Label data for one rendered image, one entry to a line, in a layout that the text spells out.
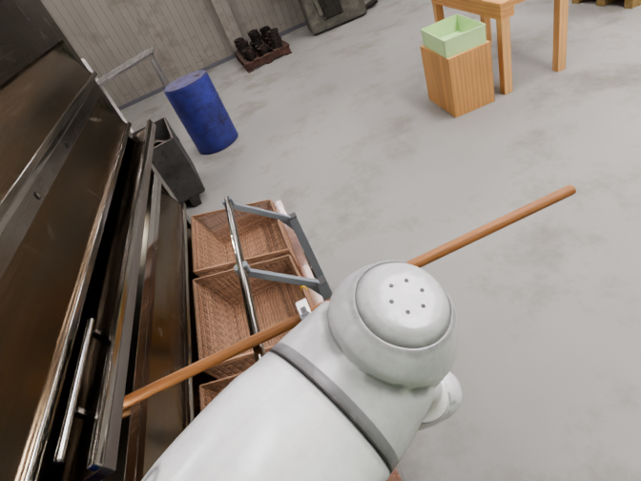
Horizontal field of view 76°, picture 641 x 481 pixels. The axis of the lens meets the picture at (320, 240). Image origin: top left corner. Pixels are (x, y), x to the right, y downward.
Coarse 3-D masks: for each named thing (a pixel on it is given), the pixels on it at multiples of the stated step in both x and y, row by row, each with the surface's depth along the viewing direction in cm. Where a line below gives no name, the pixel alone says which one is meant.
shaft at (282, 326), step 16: (560, 192) 111; (528, 208) 110; (544, 208) 111; (496, 224) 110; (464, 240) 110; (432, 256) 109; (288, 320) 108; (256, 336) 108; (272, 336) 108; (224, 352) 107; (240, 352) 108; (192, 368) 107; (160, 384) 107; (128, 400) 106
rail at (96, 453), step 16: (144, 144) 180; (144, 160) 167; (144, 176) 157; (128, 240) 119; (128, 256) 113; (128, 272) 108; (128, 288) 104; (112, 320) 94; (112, 336) 89; (112, 352) 85; (112, 368) 83; (112, 384) 80; (112, 400) 78; (96, 416) 74; (96, 432) 71; (96, 448) 69; (96, 464) 67
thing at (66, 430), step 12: (84, 336) 88; (96, 336) 91; (108, 336) 93; (84, 348) 85; (84, 360) 83; (72, 384) 78; (72, 396) 76; (72, 408) 74; (84, 408) 76; (72, 420) 72; (84, 420) 76; (60, 432) 70; (60, 444) 68; (60, 456) 67
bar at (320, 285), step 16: (240, 208) 180; (256, 208) 183; (288, 224) 193; (304, 240) 198; (240, 256) 142; (240, 272) 135; (256, 272) 141; (272, 272) 145; (320, 272) 212; (320, 288) 152; (256, 320) 118; (256, 352) 108
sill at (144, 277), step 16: (144, 224) 182; (144, 240) 172; (144, 256) 162; (144, 272) 154; (144, 288) 147; (144, 304) 142; (144, 320) 136; (144, 336) 132; (144, 352) 127; (128, 368) 119; (128, 384) 114; (128, 416) 106; (128, 432) 102; (128, 448) 99; (128, 464) 97; (112, 480) 94; (128, 480) 94
